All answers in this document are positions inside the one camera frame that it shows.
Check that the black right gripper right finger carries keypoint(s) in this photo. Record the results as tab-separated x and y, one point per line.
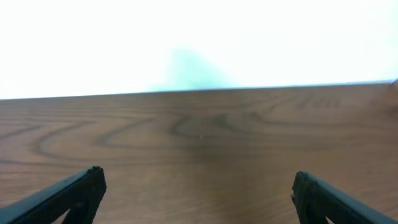
318	202

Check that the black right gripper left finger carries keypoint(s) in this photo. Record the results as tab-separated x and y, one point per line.
78	197

